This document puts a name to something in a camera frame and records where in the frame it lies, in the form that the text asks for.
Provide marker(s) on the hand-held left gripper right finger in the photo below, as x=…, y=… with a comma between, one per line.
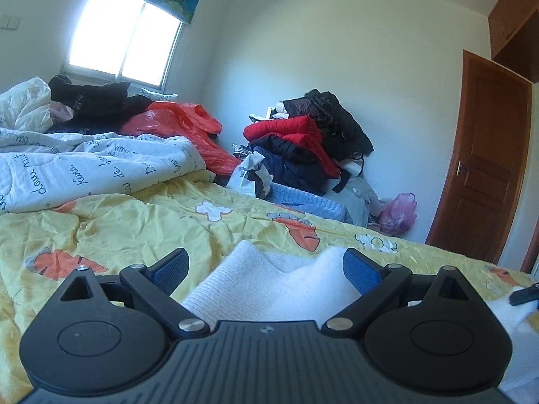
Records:
x=360, y=270

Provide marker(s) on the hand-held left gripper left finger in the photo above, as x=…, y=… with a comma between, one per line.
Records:
x=170, y=271

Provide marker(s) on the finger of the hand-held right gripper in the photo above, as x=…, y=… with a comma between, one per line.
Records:
x=524, y=295

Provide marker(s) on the white ribbed knit garment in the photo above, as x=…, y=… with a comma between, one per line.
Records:
x=269, y=286

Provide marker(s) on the black clothes heap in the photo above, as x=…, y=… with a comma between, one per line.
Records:
x=90, y=99

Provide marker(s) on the yellow carrot print bedsheet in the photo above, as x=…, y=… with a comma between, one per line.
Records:
x=126, y=235

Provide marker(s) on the pink plastic bag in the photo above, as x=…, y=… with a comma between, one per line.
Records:
x=398, y=214

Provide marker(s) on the grey garment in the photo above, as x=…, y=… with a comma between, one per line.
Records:
x=358, y=200

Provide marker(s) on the blue knit blanket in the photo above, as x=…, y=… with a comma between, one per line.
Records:
x=303, y=206

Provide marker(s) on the navy padded jacket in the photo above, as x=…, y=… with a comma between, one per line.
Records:
x=290, y=168

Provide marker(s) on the white plastic bag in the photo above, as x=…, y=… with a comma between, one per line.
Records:
x=250, y=174

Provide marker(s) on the brown wooden door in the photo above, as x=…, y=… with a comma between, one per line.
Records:
x=480, y=164

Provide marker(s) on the red plastic bag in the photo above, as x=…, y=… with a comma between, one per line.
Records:
x=185, y=128

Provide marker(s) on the white script print quilt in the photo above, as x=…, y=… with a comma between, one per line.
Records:
x=75, y=160

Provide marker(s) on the black jacket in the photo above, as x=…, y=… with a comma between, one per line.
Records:
x=337, y=122

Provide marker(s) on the red padded jacket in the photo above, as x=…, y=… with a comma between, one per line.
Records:
x=294, y=134

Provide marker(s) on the bright window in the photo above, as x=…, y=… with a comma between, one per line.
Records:
x=122, y=33

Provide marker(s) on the brown wooden overhead cabinet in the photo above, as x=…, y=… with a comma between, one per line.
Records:
x=516, y=17

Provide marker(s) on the white wall switch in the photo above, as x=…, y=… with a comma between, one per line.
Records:
x=9, y=22

